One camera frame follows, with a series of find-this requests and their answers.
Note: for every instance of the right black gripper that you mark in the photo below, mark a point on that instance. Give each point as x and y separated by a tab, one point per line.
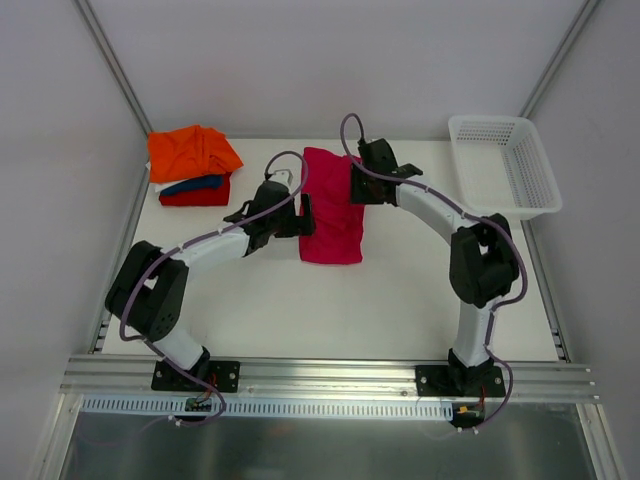
362	186

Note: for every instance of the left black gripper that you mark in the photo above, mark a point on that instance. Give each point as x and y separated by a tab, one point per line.
304	215

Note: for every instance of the magenta t shirt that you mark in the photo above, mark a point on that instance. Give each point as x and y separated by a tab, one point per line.
339	224

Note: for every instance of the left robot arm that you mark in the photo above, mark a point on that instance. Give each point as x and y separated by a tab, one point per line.
148	291

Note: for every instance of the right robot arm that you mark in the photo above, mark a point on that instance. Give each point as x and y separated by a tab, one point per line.
483	264

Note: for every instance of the red folded t shirt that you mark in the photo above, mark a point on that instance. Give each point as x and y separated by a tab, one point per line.
213	193

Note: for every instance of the blue folded t shirt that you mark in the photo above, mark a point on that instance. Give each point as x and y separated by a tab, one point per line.
195	184

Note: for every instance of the orange folded t shirt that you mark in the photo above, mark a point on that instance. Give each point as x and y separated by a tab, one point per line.
190	152

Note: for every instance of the white plastic basket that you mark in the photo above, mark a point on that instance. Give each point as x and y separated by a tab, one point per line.
502	167

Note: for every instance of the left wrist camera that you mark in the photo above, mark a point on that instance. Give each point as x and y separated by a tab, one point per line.
283	177

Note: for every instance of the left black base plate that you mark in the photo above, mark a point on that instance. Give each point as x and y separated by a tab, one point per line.
222	375

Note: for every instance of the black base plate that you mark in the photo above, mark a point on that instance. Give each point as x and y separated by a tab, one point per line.
222	375
455	381

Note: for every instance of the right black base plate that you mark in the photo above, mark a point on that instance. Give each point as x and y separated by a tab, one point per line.
455	381

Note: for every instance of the aluminium mounting rail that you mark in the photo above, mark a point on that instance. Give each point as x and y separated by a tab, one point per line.
527	382

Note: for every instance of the white slotted cable duct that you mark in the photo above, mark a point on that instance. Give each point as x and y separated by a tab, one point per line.
270	408

